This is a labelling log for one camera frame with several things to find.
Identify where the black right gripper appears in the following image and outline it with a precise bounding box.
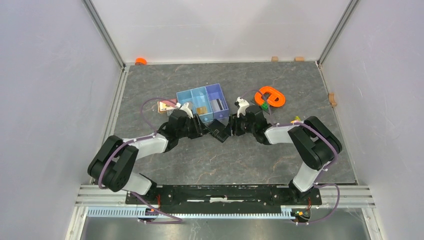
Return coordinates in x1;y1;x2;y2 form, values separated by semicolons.
222;111;256;137

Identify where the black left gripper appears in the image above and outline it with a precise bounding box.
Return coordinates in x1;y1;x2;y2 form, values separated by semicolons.
177;113;212;140

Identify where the black card holder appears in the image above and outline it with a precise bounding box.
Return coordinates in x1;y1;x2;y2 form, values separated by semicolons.
208;119;229;143

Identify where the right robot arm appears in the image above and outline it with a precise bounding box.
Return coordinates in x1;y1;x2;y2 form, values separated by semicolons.
224;106;343;204

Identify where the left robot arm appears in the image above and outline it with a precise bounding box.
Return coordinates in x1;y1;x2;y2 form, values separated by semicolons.
87;109;210;204

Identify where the yellow card in tray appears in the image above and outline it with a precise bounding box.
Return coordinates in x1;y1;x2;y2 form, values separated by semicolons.
196;106;209;115

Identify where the blue three-compartment tray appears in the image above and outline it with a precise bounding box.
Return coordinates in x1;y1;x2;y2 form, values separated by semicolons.
176;83;230;123

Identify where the pink and orange block toy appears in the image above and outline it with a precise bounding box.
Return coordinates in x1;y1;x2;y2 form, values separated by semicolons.
157;98;177;116

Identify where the multicolour brick stack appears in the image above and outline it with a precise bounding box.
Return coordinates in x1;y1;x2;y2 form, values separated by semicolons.
290;116;302;124

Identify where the orange round cap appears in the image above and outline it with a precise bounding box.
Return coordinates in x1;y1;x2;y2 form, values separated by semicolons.
134;57;147;65

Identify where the wooden block right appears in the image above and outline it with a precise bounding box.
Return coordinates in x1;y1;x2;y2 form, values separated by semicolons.
294;56;305;62

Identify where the wooden arch piece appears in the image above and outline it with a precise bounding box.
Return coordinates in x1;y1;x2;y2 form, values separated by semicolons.
328;92;338;108

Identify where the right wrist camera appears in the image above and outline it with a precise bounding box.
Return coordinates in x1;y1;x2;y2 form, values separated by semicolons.
234;97;250;118

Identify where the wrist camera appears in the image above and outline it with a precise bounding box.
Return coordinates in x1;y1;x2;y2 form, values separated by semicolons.
179;101;194;119
234;97;250;118

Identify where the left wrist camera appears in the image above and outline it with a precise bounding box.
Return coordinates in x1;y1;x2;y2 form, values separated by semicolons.
179;101;194;119

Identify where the orange oval ring toy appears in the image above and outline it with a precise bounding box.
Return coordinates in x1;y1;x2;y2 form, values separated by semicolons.
254;86;286;108

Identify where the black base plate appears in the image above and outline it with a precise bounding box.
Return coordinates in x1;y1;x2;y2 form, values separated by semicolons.
143;184;322;214

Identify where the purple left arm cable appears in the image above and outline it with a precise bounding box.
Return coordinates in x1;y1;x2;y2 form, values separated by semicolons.
97;97;183;225

